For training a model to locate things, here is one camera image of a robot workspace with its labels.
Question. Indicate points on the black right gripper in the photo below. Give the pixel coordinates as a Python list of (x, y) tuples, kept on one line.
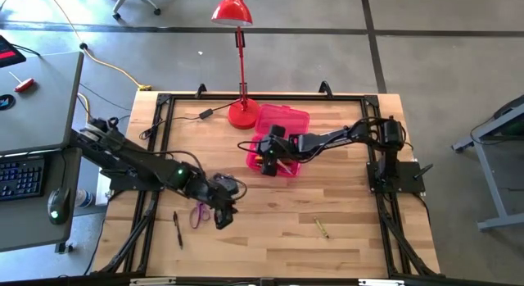
[(272, 148)]

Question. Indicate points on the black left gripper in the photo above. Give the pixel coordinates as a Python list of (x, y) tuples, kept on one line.
[(221, 192)]

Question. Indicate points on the black ballpoint pen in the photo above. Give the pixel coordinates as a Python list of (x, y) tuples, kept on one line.
[(177, 230)]

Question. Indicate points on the pink plastic supply box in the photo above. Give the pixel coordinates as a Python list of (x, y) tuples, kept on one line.
[(294, 118)]

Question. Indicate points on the short olive pencil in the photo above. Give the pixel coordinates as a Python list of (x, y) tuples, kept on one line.
[(322, 228)]

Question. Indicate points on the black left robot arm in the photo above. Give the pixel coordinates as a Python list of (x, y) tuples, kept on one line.
[(143, 163)]

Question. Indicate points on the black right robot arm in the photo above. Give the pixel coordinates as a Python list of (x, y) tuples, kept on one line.
[(327, 140)]

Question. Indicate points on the red desk lamp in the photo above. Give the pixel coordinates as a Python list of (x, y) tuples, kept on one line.
[(243, 114)]

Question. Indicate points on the white blue bottle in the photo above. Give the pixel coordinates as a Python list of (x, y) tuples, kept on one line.
[(83, 198)]

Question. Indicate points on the black computer mouse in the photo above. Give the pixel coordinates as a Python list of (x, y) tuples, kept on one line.
[(59, 206)]

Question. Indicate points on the black backlit keyboard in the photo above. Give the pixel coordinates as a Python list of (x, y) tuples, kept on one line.
[(20, 177)]

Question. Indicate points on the grey office desk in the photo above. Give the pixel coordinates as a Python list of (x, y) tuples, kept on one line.
[(41, 110)]

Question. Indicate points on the grey metal side table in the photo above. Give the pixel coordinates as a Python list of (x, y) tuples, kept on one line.
[(491, 187)]

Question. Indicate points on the round black sticker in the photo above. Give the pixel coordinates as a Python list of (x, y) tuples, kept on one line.
[(6, 102)]

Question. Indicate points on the black tablet screen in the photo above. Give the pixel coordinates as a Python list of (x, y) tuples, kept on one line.
[(9, 52)]

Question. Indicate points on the black aluminium table frame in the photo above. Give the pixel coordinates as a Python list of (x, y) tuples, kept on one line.
[(266, 97)]

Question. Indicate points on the black frame clamp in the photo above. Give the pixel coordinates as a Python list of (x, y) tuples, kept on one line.
[(201, 90), (326, 89)]

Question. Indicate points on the silver metal bracket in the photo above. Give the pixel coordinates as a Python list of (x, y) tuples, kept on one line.
[(151, 282), (380, 282)]

